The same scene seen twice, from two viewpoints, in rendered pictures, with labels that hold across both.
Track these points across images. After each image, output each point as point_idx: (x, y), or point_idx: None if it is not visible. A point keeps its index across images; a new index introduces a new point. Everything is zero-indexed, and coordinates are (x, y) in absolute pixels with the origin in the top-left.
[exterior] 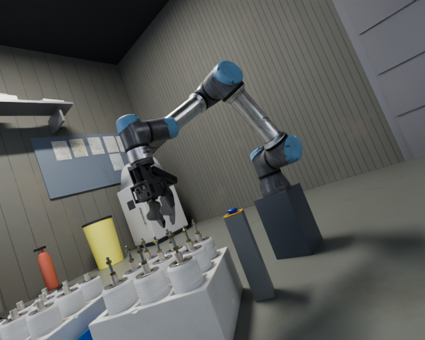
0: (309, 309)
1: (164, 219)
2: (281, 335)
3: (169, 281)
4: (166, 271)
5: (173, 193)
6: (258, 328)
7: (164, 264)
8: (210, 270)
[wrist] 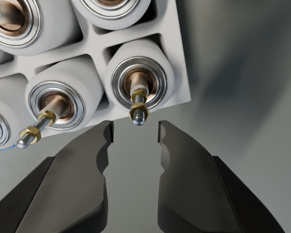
0: (265, 3)
1: (108, 127)
2: (227, 51)
3: (64, 41)
4: (56, 42)
5: (278, 223)
6: (198, 33)
7: (48, 45)
8: (164, 21)
